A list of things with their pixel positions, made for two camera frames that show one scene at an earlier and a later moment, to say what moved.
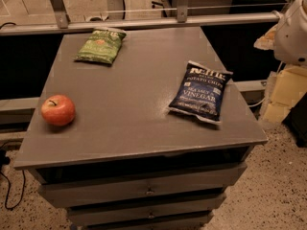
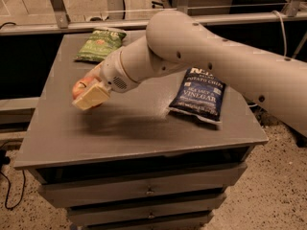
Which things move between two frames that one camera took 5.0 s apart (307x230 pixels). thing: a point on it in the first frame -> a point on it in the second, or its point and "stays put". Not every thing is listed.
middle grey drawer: x=143 y=212 stays put
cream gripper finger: x=290 y=83 -> x=92 y=97
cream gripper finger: x=267 y=41 -> x=94 y=73
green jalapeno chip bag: x=103 y=45 stays put
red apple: x=58 y=110 -> x=82 y=85
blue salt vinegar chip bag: x=200 y=91 stays put
